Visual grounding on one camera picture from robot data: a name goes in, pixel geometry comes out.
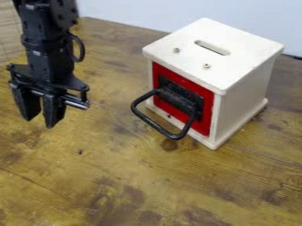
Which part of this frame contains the red drawer front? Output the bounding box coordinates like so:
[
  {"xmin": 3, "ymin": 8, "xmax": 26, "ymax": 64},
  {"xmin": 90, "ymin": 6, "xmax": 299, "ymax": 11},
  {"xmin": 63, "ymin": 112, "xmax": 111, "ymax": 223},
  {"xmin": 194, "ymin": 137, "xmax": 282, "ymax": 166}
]
[{"xmin": 152, "ymin": 63, "xmax": 215, "ymax": 136}]

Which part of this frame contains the black metal drawer handle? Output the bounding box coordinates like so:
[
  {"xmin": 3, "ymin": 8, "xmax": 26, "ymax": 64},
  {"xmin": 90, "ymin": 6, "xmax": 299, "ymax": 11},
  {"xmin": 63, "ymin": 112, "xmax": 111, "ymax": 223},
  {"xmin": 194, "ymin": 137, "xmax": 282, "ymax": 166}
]
[{"xmin": 131, "ymin": 75, "xmax": 205, "ymax": 140}]

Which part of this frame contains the white wooden drawer box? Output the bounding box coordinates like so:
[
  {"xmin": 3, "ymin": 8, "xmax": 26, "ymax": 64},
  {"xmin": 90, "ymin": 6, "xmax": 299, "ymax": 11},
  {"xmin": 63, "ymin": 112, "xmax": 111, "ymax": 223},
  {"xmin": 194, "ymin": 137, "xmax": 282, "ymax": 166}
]
[{"xmin": 143, "ymin": 18, "xmax": 283, "ymax": 149}]

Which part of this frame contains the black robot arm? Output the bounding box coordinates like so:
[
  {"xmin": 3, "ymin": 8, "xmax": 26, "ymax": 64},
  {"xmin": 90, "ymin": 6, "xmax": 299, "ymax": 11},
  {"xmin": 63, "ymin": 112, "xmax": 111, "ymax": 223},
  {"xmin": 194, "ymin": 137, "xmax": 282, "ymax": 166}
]
[{"xmin": 7, "ymin": 0, "xmax": 90, "ymax": 128}]

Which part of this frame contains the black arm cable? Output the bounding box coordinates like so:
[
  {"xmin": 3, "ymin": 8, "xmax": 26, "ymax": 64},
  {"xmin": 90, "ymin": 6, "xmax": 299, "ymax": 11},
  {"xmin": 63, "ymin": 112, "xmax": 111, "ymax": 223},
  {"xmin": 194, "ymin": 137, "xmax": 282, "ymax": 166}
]
[{"xmin": 64, "ymin": 32, "xmax": 86, "ymax": 64}]

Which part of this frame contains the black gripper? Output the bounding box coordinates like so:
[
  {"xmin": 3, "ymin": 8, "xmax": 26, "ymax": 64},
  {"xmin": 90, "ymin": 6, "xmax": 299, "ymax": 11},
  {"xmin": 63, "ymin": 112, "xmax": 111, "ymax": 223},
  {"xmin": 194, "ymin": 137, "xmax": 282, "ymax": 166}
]
[{"xmin": 7, "ymin": 45, "xmax": 90, "ymax": 129}]

